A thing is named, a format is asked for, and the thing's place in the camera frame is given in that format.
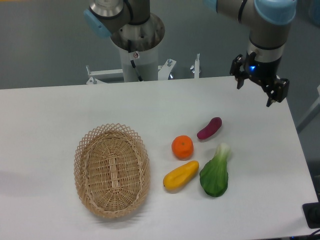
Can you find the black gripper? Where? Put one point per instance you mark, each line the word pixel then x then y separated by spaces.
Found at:
pixel 275 88

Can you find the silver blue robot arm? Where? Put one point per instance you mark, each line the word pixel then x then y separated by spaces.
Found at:
pixel 134 29

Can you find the green bok choy vegetable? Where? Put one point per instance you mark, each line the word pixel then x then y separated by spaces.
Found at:
pixel 214 175

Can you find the purple sweet potato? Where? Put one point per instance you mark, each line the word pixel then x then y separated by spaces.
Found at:
pixel 210 129

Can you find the orange tangerine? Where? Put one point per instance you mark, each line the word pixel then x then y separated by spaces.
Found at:
pixel 182 147

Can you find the yellow mango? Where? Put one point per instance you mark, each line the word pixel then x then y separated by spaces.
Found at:
pixel 180 176

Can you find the black device at table edge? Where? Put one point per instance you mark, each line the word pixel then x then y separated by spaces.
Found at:
pixel 312 214

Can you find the woven wicker basket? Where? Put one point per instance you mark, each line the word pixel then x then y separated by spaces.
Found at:
pixel 112 171

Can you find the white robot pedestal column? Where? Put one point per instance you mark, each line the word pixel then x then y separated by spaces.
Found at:
pixel 139 66

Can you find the white metal base frame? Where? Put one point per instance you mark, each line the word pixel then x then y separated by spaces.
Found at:
pixel 165 72

